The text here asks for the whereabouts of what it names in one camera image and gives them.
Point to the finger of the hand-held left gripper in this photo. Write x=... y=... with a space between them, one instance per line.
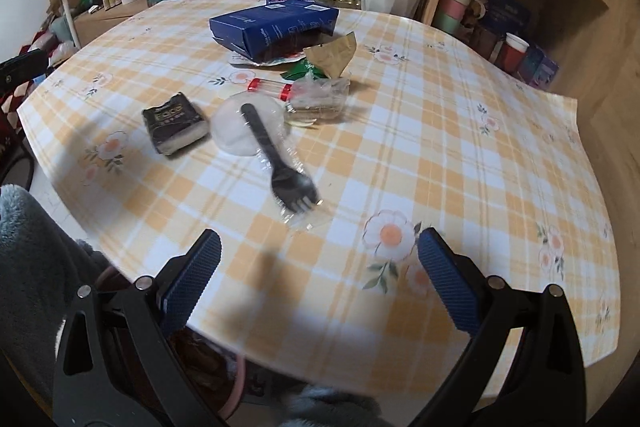
x=20 y=74

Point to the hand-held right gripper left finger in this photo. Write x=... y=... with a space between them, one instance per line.
x=192 y=277

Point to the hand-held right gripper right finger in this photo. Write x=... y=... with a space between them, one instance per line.
x=447 y=279

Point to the clear round plastic lid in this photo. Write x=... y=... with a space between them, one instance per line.
x=230 y=127

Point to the black tissue pack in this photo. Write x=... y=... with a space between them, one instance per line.
x=175 y=122

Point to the black plastic fork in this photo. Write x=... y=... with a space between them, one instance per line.
x=262 y=134

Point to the red-capped clear tube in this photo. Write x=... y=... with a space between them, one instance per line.
x=270 y=88

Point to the clear plastic wrapper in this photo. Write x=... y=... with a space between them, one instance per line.
x=320 y=99

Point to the green candy wrapper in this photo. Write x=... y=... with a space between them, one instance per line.
x=305 y=69

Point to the brown paper scrap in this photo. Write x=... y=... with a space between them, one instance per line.
x=332 y=54

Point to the large dark blue carton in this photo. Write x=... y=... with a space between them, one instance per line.
x=270 y=29

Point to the red white checkered cloth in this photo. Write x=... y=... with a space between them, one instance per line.
x=10 y=117

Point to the yellow plaid floral tablecloth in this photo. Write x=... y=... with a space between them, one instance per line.
x=400 y=147

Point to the small blue box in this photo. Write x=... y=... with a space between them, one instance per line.
x=540 y=67

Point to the red cup with white lid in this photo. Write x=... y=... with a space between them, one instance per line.
x=512 y=54

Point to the dark blue shelf box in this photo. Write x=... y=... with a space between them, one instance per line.
x=507 y=14

